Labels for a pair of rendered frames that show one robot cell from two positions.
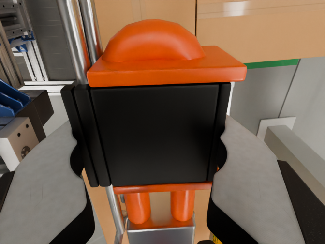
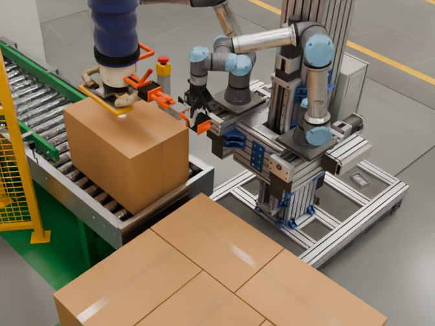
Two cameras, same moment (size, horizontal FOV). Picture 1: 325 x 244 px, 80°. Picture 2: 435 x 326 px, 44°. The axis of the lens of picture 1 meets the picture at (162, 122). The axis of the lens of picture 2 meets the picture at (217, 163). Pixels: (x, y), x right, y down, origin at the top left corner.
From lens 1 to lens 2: 2.31 m
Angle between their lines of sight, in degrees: 37
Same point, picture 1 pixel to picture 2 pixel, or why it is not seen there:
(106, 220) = (153, 108)
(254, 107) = (13, 298)
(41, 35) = (253, 215)
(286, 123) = not seen: outside the picture
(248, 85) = (44, 309)
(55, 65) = (233, 204)
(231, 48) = (136, 249)
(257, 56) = (113, 257)
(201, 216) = (101, 129)
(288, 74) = not seen: outside the picture
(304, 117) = not seen: outside the picture
